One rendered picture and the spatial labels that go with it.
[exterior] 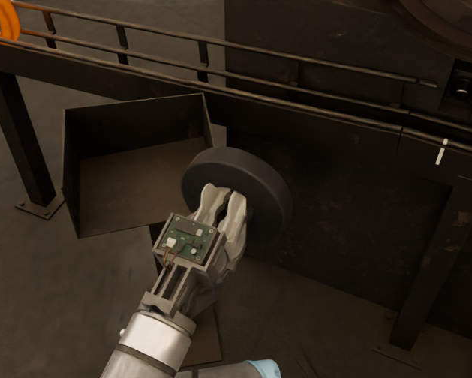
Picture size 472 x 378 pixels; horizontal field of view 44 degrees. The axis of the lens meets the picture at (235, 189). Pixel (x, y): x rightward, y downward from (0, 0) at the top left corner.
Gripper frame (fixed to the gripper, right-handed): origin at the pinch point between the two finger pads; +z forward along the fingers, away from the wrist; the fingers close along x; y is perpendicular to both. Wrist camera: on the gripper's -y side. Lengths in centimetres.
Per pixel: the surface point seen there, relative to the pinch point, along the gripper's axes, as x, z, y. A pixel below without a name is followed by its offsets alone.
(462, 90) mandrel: -24, 43, -22
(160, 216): 19.5, 1.2, -25.2
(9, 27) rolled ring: 76, 32, -26
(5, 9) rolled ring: 77, 34, -22
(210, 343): 17, -8, -84
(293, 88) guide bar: 7.4, 36.7, -26.8
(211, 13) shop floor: 89, 133, -123
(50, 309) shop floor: 62, -16, -82
